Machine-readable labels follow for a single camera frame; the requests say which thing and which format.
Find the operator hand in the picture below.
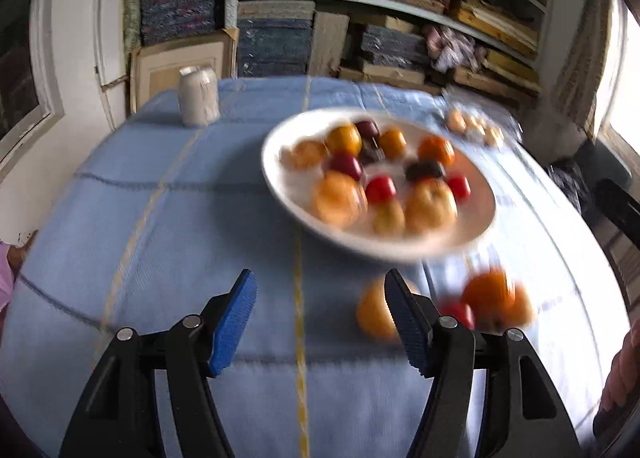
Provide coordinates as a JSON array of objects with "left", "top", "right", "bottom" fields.
[{"left": 600, "top": 320, "right": 640, "bottom": 412}]

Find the pink plastic bag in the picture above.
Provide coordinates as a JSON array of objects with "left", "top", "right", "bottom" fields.
[{"left": 423, "top": 25, "right": 487, "bottom": 73}]

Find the white ceramic plate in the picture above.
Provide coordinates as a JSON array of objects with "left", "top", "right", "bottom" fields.
[{"left": 262, "top": 108, "right": 497, "bottom": 262}]

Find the framed picture board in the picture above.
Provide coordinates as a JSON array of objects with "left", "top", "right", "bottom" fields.
[{"left": 129, "top": 28, "right": 240, "bottom": 113}]

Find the metal storage shelf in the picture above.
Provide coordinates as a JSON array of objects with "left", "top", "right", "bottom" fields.
[{"left": 224, "top": 0, "right": 551, "bottom": 94}]

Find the orange mandarin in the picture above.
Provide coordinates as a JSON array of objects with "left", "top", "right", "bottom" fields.
[
  {"left": 460, "top": 267, "right": 515, "bottom": 328},
  {"left": 416, "top": 134, "right": 456, "bottom": 167}
]

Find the yellow orange tomato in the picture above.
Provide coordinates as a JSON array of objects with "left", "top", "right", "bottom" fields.
[{"left": 324, "top": 123, "right": 362, "bottom": 157}]

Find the purple cloth on chair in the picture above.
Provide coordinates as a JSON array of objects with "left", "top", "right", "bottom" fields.
[{"left": 0, "top": 242, "right": 14, "bottom": 311}]

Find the pale peach apricot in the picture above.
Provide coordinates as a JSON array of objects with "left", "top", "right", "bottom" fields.
[{"left": 356, "top": 276, "right": 399, "bottom": 344}]

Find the blue checked tablecloth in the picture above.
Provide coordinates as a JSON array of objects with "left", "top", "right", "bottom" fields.
[{"left": 1, "top": 77, "right": 629, "bottom": 457}]

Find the small yellow loquat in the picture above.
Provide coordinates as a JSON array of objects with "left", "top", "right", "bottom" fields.
[{"left": 378, "top": 126, "right": 407, "bottom": 160}]

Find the dark red plum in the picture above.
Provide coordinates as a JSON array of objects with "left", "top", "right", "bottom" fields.
[
  {"left": 355, "top": 120, "right": 380, "bottom": 140},
  {"left": 329, "top": 151, "right": 363, "bottom": 181}
]

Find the dark jacket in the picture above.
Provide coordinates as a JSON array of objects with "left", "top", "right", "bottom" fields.
[{"left": 547, "top": 158, "right": 590, "bottom": 214}]

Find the white drink can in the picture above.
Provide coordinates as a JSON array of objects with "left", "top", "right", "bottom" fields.
[{"left": 178, "top": 66, "right": 220, "bottom": 127}]

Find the yellow orange apricot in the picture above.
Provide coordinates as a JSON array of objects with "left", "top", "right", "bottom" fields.
[{"left": 311, "top": 171, "right": 368, "bottom": 229}]

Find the speckled yellow apricot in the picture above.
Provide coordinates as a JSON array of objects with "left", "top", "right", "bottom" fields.
[{"left": 281, "top": 139, "right": 328, "bottom": 171}]

